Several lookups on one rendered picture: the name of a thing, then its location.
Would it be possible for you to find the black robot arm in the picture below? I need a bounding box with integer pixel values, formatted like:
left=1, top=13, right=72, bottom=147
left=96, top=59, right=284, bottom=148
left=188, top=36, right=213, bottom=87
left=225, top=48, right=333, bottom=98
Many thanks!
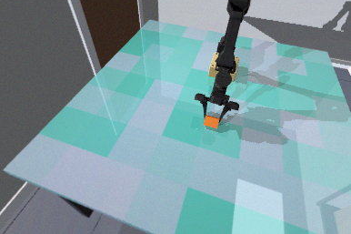
left=210, top=0, right=251, bottom=106

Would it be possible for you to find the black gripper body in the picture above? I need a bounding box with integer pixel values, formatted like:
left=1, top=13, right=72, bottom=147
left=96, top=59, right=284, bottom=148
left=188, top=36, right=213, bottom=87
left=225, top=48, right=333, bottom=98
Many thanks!
left=195, top=85, right=239, bottom=111

